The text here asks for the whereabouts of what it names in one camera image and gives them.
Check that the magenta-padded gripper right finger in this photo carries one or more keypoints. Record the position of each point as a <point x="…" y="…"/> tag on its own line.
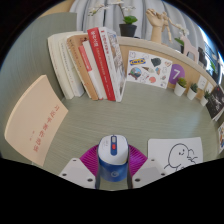
<point x="148" y="171"/>

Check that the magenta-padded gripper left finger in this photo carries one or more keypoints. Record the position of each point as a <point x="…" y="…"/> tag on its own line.
<point x="78" y="171"/>

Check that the blue and white computer mouse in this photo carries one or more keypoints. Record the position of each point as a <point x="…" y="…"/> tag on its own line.
<point x="112" y="160"/>

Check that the white mouse pad with drawing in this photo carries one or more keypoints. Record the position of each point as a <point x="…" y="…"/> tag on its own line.
<point x="160" y="148"/>

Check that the beige thin book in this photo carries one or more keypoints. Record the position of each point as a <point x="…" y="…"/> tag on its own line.
<point x="33" y="116"/>

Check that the small succulent in white pot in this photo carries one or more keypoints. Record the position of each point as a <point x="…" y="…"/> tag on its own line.
<point x="191" y="95"/>
<point x="179" y="90"/>
<point x="204" y="101"/>

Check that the white book with red label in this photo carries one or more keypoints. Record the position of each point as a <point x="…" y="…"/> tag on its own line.
<point x="93" y="76"/>

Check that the black-covered book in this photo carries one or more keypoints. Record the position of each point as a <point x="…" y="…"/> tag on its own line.
<point x="216" y="101"/>

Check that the round purple number sign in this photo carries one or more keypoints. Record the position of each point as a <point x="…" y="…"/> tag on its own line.
<point x="176" y="74"/>

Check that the white card with stickers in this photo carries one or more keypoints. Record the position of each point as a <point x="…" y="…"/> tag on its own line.
<point x="148" y="69"/>

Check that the brown-covered book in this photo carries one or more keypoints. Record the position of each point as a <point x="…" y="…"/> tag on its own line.
<point x="78" y="63"/>

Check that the thick white book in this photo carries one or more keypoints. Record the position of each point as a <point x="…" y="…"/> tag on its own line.
<point x="60" y="63"/>

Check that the book with picture cover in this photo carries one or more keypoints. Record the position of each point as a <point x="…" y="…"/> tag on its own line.
<point x="115" y="60"/>

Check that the white orchid in black pot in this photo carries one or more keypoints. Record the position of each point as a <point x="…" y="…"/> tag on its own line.
<point x="128" y="30"/>
<point x="214" y="68"/>

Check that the black wooden horse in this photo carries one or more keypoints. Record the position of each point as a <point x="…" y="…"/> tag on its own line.
<point x="201" y="55"/>

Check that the green desk partition panel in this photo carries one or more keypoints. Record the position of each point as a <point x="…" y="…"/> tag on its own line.
<point x="26" y="53"/>

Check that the pink wooden horse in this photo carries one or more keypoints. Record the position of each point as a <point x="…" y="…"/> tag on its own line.
<point x="190" y="48"/>

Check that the dark-framed window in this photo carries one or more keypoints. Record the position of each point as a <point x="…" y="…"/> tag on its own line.
<point x="210" y="46"/>

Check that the wooden hand model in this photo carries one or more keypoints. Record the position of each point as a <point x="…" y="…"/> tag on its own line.
<point x="155" y="26"/>

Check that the white orchid plant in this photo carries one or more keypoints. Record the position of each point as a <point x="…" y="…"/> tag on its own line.
<point x="182" y="30"/>

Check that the grey curtain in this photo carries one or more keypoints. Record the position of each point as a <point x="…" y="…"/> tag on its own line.
<point x="100" y="18"/>

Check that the white wall socket plate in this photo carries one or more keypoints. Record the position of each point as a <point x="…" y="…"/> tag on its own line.
<point x="202" y="82"/>
<point x="210" y="87"/>

